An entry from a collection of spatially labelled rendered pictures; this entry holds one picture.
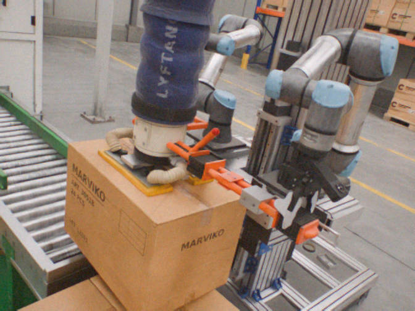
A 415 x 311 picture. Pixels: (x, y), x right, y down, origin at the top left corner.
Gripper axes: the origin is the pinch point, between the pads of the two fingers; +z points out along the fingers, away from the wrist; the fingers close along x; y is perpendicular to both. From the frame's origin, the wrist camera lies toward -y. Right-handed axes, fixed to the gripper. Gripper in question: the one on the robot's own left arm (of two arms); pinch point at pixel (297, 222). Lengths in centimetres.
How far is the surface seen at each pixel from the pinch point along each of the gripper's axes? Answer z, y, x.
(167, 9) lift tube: -42, 53, 9
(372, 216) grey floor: 116, 66, -282
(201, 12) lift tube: -43, 49, 1
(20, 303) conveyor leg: 107, 113, 29
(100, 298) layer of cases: 66, 59, 18
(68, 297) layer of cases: 66, 66, 27
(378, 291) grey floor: 118, 13, -177
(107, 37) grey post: 13, 370, -148
